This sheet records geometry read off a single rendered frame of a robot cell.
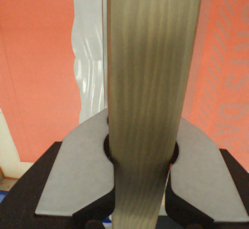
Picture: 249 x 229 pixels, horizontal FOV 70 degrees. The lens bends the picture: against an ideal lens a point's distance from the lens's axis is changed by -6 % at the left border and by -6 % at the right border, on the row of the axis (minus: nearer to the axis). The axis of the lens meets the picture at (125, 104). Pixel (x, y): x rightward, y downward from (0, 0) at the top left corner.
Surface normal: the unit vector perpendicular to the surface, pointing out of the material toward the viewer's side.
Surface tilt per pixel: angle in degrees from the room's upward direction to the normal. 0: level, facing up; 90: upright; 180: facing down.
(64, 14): 0
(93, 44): 32
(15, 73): 0
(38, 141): 0
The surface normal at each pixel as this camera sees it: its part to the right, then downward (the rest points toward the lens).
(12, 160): -0.04, 0.47
